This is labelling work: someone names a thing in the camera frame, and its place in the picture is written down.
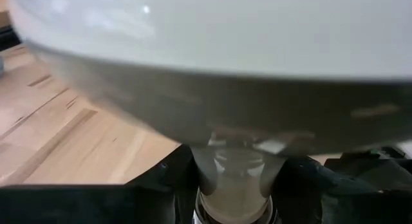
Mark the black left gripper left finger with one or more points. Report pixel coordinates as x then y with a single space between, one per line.
96 204

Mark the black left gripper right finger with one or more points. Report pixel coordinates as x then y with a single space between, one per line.
322 198

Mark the black metal frame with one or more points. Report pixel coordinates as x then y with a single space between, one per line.
8 37

